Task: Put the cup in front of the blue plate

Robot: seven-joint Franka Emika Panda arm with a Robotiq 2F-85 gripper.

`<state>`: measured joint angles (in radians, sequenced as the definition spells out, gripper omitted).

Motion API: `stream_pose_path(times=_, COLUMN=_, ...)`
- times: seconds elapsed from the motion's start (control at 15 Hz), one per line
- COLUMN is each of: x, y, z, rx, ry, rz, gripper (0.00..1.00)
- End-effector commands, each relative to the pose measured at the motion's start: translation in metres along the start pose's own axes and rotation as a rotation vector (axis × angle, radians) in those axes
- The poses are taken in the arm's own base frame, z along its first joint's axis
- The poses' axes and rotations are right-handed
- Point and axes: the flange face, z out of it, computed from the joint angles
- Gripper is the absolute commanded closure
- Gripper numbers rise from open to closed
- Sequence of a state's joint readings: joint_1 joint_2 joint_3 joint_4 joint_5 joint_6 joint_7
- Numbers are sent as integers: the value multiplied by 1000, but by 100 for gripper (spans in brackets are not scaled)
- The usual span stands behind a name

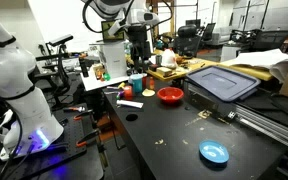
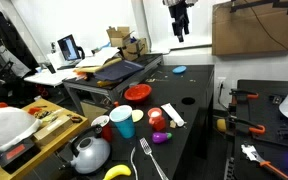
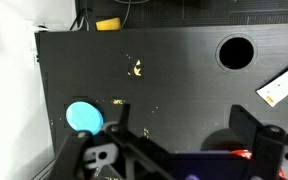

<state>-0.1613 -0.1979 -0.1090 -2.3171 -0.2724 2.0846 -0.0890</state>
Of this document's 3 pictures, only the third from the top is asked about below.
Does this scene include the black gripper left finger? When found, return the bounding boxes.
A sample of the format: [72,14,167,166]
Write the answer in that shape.
[48,103,175,180]

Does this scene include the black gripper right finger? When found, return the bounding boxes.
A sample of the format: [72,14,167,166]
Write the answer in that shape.
[228,104,288,180]

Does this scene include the blue plate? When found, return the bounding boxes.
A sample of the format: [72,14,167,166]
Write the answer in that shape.
[65,101,104,136]

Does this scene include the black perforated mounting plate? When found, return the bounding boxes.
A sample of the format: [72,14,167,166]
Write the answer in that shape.
[75,0,288,30]

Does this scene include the red bowl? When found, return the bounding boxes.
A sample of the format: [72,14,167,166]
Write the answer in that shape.
[229,148,286,179]

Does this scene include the yellow sponge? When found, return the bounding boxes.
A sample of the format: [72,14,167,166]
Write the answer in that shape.
[95,17,122,32]

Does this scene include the grey cable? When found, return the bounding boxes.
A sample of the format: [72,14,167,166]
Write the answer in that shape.
[114,0,152,28]

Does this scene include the black cable bundle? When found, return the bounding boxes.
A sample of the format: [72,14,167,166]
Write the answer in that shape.
[69,7,97,32]

